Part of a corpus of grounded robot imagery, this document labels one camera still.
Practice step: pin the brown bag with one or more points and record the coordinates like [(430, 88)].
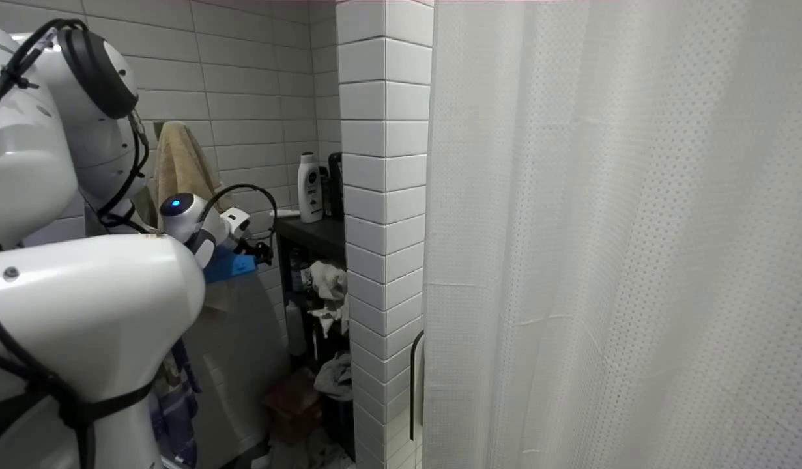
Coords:
[(295, 404)]

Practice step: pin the grey crumpled cloth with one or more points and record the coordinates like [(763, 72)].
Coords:
[(335, 378)]

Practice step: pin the white spray bottle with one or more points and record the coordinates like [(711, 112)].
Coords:
[(295, 332)]

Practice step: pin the black shelf unit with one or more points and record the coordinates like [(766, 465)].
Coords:
[(316, 234)]

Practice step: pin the black bottle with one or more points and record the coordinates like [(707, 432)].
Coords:
[(336, 185)]

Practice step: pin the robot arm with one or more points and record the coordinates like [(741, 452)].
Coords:
[(81, 306)]

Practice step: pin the white shower curtain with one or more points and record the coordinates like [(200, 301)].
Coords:
[(622, 247)]

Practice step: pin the beige hanging towel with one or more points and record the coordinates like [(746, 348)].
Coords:
[(182, 166)]

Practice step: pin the white crumpled cloth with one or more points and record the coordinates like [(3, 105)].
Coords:
[(329, 286)]

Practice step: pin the blue patterned cloth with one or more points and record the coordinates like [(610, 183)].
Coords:
[(176, 404)]

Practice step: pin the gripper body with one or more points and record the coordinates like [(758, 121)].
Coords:
[(260, 251)]

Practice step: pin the white soap dish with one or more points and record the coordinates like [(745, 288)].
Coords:
[(285, 213)]

